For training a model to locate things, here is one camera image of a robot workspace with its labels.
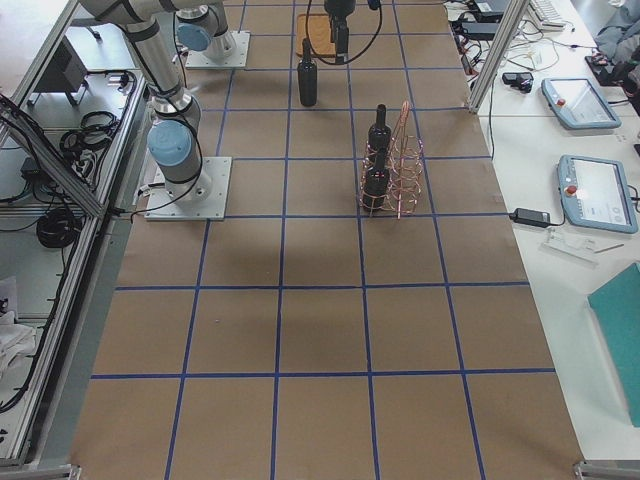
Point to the black power adapter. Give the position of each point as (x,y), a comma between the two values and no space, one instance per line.
(530,217)

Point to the teach pendant far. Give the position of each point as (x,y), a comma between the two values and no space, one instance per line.
(579,104)

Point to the dark wine bottle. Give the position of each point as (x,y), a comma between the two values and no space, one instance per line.
(376,181)
(379,134)
(307,76)

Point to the teal box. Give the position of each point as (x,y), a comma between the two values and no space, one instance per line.
(616,305)

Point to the aluminium frame post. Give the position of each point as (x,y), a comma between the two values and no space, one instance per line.
(502,39)

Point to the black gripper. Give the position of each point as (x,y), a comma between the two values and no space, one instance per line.
(339,9)

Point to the teach pendant near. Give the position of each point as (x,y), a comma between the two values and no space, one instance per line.
(594,194)

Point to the copper wire bottle basket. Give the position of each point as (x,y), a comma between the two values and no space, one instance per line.
(405,167)

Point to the teach pendant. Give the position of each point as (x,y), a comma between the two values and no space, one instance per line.
(594,194)
(579,104)

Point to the wooden tray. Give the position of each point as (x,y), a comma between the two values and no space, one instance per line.
(318,27)

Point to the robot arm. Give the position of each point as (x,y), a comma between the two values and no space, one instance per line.
(204,29)
(172,141)

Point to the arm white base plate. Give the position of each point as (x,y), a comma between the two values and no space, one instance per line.
(207,199)
(224,52)

